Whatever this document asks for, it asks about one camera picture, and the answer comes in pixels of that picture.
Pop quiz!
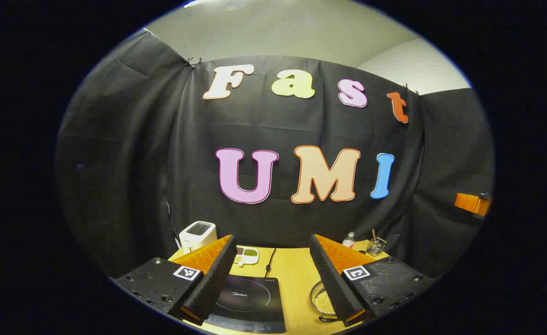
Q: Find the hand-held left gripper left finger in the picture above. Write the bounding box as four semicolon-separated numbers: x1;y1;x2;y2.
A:
114;234;238;326

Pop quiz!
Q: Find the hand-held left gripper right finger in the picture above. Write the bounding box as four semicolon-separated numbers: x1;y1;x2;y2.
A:
309;234;437;328

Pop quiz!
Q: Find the steel pot with black handle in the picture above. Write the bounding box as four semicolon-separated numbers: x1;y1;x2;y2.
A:
309;280;339;322

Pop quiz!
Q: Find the black induction cooktop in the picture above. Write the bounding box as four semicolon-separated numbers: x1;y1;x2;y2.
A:
203;275;287;334

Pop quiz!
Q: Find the white divided dish of beans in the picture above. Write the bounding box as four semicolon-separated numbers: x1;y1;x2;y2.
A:
233;245;260;267

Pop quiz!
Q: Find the white toaster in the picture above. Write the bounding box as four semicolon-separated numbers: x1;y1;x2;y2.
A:
179;221;217;254

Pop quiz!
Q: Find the black backdrop cloth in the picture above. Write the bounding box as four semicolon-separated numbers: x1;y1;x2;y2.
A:
55;29;495;280

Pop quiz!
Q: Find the black power cable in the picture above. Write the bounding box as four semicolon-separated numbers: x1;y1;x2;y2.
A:
265;248;277;279

